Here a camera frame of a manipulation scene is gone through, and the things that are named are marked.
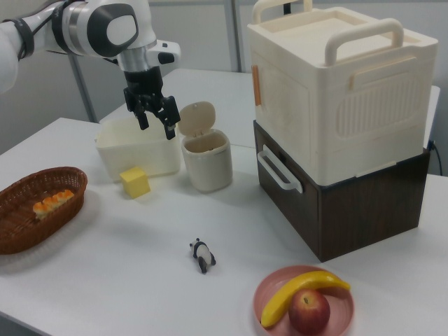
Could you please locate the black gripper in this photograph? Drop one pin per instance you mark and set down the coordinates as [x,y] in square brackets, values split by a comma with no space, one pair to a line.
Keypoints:
[143,84]

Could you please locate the cream trash can lid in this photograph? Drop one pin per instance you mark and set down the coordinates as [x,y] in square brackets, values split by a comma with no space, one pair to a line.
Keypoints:
[196,117]

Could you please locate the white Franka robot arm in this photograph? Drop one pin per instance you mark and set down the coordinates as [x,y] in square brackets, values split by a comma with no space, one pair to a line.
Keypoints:
[105,28]

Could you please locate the white plastic open bin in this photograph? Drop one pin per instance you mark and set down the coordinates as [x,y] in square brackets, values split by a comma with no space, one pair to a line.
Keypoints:
[133,154]

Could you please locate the yellow foam cube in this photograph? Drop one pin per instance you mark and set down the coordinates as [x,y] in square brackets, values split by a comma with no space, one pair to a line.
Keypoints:
[136,182]

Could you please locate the white translucent cup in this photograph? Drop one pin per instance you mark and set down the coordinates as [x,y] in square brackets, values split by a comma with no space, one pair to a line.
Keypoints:
[206,168]

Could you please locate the orange topped bread piece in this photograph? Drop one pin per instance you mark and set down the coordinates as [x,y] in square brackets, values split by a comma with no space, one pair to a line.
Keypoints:
[52,203]

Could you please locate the small panda figurine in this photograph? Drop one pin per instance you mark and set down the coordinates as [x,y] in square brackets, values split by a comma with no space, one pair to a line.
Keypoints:
[203,253]

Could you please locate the brown wicker basket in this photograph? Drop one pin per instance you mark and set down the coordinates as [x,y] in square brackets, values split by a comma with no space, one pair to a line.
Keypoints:
[21,231]

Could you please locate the light wooden crate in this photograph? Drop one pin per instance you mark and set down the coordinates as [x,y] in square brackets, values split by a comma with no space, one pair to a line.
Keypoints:
[350,105]

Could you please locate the pink plate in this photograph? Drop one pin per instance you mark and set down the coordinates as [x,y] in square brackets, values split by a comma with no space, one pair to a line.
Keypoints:
[271,287]

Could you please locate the dark wooden drawer box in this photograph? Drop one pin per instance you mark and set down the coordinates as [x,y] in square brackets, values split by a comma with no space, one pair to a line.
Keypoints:
[350,217]

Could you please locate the yellow banana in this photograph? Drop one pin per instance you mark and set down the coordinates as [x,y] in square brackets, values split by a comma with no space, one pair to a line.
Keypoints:
[280,301]

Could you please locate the red apple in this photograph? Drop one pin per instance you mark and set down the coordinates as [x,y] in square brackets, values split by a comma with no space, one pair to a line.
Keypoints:
[309,311]

